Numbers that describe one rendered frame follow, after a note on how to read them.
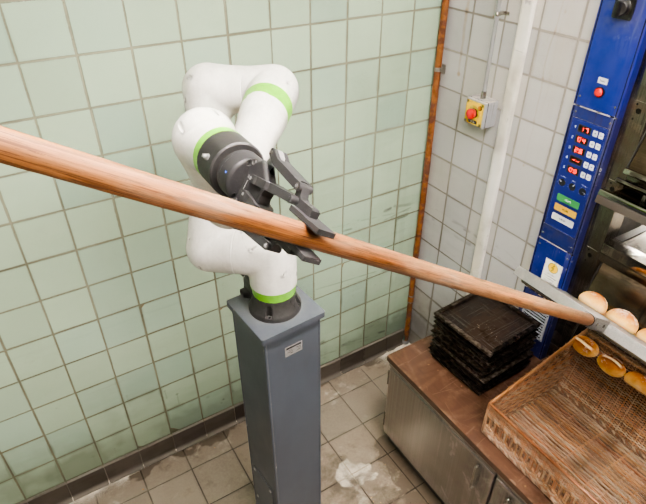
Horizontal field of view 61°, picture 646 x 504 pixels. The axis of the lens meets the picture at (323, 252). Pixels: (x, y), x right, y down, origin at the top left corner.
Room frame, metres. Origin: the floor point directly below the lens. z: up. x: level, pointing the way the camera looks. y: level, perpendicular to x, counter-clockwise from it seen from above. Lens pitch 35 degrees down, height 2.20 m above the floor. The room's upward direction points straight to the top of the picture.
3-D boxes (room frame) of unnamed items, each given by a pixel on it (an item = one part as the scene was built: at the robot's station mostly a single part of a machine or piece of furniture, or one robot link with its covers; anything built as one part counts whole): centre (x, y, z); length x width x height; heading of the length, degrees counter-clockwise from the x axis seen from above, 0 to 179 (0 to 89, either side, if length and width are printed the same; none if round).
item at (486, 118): (2.03, -0.60, 1.46); 0.10 x 0.07 x 0.10; 32
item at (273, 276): (1.19, 0.15, 1.36); 0.16 x 0.13 x 0.19; 83
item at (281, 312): (1.23, 0.17, 1.23); 0.26 x 0.15 x 0.06; 36
